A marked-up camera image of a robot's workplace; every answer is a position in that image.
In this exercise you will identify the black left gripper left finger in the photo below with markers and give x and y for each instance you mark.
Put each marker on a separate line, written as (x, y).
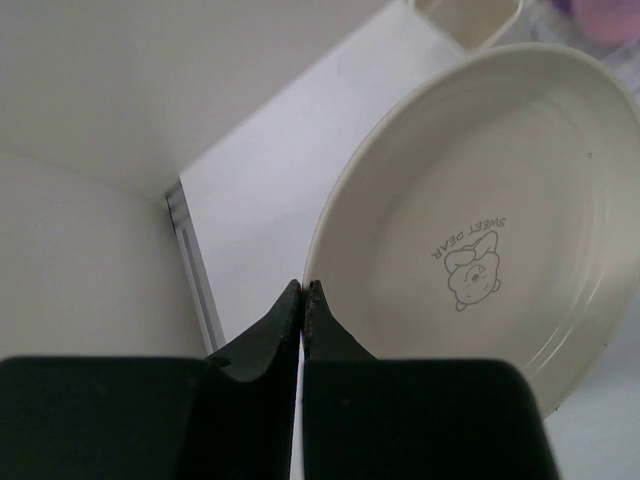
(226, 416)

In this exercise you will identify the white wire dish rack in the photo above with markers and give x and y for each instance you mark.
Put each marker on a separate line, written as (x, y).
(550, 26)

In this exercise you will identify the cream cutlery holder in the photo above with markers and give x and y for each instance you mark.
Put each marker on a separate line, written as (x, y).
(475, 25)

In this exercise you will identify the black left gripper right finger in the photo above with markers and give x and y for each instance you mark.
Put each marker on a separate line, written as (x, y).
(365, 418)

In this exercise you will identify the pink plastic plate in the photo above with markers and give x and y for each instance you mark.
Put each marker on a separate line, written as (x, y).
(609, 21)

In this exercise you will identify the aluminium rail frame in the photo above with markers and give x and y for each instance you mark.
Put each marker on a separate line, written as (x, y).
(198, 281)

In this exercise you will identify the purple plastic plate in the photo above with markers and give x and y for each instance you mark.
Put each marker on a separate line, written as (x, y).
(565, 8)

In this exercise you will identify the cream plastic plate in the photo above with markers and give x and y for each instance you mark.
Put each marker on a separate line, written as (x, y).
(492, 213)

